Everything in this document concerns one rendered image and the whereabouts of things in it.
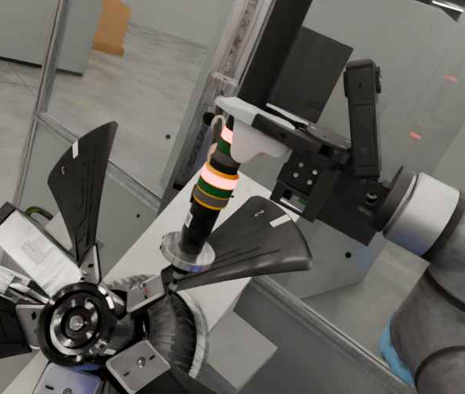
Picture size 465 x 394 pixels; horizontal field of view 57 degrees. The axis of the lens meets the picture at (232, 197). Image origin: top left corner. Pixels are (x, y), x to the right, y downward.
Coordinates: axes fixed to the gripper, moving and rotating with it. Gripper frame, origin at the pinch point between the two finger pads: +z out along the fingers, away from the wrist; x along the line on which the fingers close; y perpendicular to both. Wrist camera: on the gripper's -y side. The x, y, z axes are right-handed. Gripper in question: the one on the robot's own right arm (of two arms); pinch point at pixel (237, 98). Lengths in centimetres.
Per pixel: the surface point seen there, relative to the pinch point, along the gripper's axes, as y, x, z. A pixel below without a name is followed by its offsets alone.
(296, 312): 63, 68, -19
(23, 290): 50, 6, 27
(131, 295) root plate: 37.0, 6.4, 6.4
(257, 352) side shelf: 74, 57, -15
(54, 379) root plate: 47.2, -5.8, 8.0
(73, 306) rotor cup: 37.0, -2.4, 10.6
